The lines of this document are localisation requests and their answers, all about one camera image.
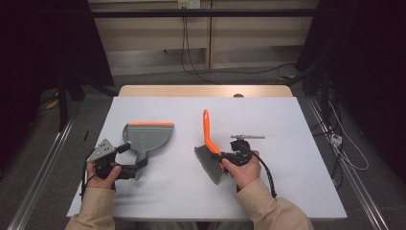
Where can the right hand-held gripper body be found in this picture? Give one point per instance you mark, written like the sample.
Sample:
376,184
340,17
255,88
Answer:
240,147

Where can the wooden post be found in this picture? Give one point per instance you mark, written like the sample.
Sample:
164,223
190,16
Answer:
209,38

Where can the grey dustpan with orange edge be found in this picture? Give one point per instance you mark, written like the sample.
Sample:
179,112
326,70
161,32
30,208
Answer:
148,137

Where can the person's left hand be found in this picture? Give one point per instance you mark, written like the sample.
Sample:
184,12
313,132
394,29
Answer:
100,182

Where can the white board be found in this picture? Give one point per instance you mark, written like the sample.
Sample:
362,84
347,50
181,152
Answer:
191,201

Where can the aluminium rail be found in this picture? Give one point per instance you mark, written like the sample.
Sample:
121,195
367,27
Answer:
354,182
41,179

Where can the dark table grommet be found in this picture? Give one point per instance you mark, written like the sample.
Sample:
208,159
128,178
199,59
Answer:
238,95

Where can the white wall socket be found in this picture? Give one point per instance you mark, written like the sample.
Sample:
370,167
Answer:
189,4

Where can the black horizontal bar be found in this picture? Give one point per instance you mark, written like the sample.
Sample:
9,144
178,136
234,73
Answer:
191,13

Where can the person's right hand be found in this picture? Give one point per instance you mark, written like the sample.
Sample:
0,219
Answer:
244,174

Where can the black metal stand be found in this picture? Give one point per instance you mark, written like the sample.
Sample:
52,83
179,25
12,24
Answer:
63,102
325,92

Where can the wooden table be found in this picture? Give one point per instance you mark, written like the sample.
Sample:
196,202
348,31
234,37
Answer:
191,91

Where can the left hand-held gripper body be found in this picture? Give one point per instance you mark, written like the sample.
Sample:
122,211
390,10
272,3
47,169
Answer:
102,150

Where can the black curtain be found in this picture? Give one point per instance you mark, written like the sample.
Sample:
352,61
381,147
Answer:
38,64
367,64

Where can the orange brush with grey bristles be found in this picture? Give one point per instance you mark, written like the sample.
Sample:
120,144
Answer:
207,134

